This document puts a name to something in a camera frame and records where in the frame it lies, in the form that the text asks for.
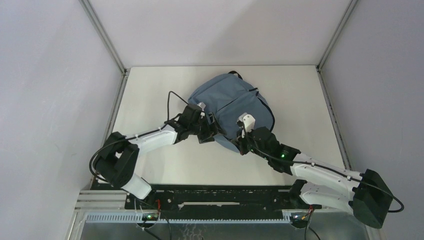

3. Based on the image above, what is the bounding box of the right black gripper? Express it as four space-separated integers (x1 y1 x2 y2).
232 124 271 161

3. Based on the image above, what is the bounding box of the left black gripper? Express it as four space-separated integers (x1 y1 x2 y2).
188 112 226 144

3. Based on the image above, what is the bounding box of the blue-grey student backpack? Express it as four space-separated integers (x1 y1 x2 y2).
188 70 275 153

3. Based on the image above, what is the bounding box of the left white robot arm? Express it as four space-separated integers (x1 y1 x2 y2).
89 104 226 209

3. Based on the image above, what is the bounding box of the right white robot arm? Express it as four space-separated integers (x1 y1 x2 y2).
233 113 396 229

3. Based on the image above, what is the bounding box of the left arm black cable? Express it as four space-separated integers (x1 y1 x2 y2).
166 91 190 122

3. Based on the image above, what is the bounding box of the black mounting rail base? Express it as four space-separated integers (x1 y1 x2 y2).
124 184 310 221

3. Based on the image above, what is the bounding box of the white cable duct strip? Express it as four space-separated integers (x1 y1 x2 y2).
84 211 294 224

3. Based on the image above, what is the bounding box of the left aluminium corner post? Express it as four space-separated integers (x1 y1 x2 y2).
78 0 127 75

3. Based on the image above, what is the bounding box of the aluminium corner post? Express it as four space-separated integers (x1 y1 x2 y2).
78 0 127 75
316 0 360 72

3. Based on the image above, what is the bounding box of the right aluminium corner post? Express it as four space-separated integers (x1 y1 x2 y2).
316 0 360 72

